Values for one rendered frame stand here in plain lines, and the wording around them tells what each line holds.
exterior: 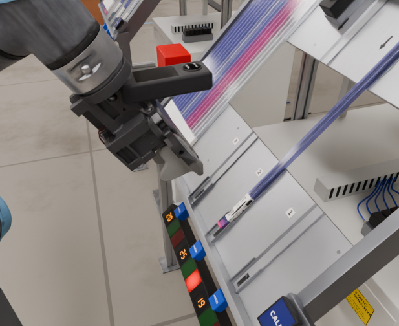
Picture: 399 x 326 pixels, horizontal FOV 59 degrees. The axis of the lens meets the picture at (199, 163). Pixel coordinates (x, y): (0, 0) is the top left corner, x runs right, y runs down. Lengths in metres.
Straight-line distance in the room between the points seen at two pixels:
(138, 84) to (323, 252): 0.34
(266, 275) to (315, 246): 0.09
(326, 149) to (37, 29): 0.92
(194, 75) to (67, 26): 0.15
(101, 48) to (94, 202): 1.51
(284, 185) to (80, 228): 1.29
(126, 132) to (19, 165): 1.86
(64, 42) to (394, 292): 0.71
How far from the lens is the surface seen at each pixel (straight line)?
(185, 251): 0.73
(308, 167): 1.04
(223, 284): 0.60
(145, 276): 1.52
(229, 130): 0.76
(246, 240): 0.62
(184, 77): 0.44
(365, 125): 1.32
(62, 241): 1.73
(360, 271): 0.53
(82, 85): 0.41
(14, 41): 0.41
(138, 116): 0.45
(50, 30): 0.39
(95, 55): 0.40
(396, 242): 0.52
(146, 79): 0.44
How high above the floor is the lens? 1.23
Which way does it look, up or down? 37 degrees down
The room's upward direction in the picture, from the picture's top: straight up
